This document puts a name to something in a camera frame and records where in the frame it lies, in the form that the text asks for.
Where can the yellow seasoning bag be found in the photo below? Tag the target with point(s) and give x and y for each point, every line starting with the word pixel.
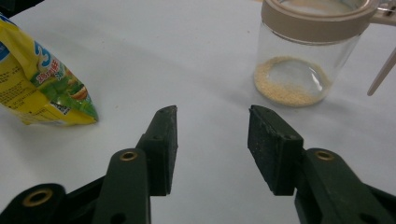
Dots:
pixel 31 87

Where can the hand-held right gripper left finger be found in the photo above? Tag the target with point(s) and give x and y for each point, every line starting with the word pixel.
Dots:
pixel 158 155

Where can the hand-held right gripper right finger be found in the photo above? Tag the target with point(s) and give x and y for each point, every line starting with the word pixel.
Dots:
pixel 274 155

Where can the white paper sheet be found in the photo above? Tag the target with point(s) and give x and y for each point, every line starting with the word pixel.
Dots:
pixel 202 62

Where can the roll of tape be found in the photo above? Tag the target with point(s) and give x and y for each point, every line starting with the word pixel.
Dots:
pixel 292 93

